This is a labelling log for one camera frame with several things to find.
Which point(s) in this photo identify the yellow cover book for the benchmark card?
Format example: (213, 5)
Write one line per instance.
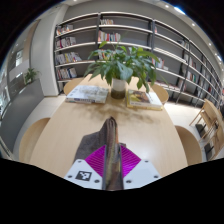
(143, 99)

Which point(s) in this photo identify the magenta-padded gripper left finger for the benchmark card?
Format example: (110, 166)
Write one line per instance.
(80, 175)

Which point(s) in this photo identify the white magazine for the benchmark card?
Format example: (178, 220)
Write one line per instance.
(87, 94)

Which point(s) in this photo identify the grey bookshelf unit with books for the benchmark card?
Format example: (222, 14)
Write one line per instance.
(76, 36)

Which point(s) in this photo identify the small green potted plant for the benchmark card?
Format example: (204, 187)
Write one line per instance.
(31, 75)

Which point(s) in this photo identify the slatted wooden chair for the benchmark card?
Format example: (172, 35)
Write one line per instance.
(216, 140)
(206, 111)

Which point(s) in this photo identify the grey partition counter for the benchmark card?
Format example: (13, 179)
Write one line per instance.
(20, 113)

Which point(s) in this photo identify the green potted plant white pot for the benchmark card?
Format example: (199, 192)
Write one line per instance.
(118, 68)

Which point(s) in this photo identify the ceiling lights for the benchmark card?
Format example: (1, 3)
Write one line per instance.
(179, 10)

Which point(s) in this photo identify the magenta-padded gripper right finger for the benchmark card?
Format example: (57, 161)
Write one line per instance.
(143, 173)

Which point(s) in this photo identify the zigzag striped brown towel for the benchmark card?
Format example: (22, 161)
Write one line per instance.
(111, 146)

